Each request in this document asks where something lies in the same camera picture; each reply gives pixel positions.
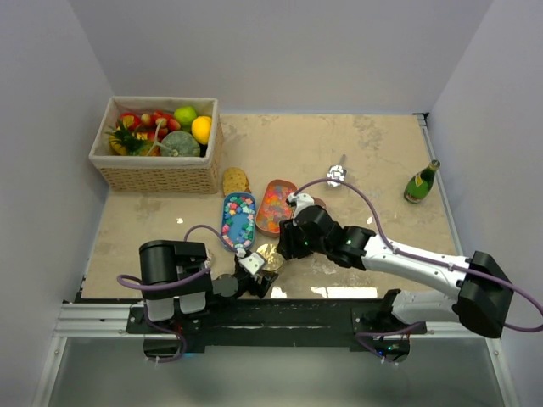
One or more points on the green glass bottle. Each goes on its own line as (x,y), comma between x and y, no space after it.
(419,186)

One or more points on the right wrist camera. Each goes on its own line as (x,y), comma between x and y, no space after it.
(298,202)

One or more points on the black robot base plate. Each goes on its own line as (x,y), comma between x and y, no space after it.
(356,324)

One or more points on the pink tray of lollipops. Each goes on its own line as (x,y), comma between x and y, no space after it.
(319,202)

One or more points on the wicker basket with liner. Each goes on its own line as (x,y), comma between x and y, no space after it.
(152,172)

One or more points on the red strawberries bunch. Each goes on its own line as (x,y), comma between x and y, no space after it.
(145,126)

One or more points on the green lime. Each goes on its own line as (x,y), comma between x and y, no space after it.
(185,115)

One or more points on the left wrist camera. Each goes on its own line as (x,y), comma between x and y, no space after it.
(252,263)

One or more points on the green pumpkin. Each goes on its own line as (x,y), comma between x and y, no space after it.
(179,144)

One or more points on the blue tray of star candies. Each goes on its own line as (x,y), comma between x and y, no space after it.
(238,220)

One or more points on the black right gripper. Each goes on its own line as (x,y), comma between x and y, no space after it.
(288,245)

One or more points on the round cream jar lid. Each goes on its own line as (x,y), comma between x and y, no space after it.
(274,260)

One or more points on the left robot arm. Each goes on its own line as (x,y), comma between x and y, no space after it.
(175,276)

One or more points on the small pineapple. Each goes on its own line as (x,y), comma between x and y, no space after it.
(125,142)

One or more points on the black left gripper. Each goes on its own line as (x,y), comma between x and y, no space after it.
(261,288)

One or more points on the silver metal scoop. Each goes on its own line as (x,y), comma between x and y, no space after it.
(336,173)

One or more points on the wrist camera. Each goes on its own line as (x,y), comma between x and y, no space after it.
(252,263)
(298,202)

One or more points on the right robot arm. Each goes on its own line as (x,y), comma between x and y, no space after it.
(472,291)

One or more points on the yellow lemon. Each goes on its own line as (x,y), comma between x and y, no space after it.
(201,129)

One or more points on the orange tray of gummy stars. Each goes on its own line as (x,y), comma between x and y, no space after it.
(273,207)

